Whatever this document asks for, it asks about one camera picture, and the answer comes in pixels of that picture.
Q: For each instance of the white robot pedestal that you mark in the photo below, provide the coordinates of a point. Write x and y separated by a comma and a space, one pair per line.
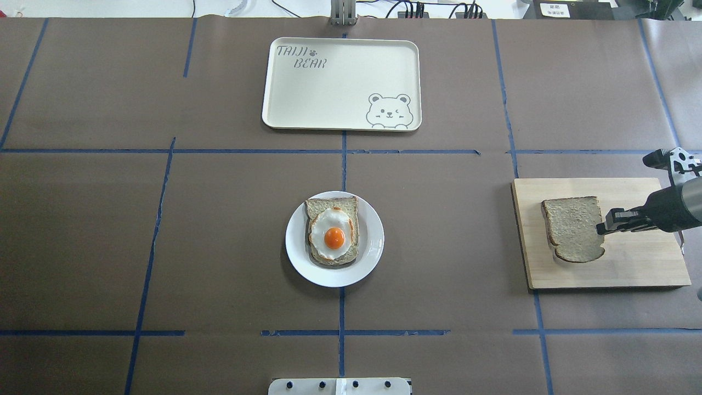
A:
341, 385

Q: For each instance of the bread slice with fried egg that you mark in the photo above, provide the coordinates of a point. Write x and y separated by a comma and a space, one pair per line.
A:
333, 234

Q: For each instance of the cream bear tray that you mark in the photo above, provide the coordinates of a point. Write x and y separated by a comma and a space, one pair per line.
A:
346, 84

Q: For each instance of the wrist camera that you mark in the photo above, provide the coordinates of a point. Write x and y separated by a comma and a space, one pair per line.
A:
680, 164

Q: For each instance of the aluminium frame post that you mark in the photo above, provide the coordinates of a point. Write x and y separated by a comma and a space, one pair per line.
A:
343, 13

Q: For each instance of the white round plate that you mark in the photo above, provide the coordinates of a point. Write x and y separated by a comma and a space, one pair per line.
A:
370, 247

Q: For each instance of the black box with label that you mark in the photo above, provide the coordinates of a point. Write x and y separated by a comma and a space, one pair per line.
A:
572, 10

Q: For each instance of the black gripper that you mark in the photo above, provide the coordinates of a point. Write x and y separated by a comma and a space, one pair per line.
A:
665, 208

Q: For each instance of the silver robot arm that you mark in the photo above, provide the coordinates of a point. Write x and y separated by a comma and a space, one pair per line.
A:
671, 209

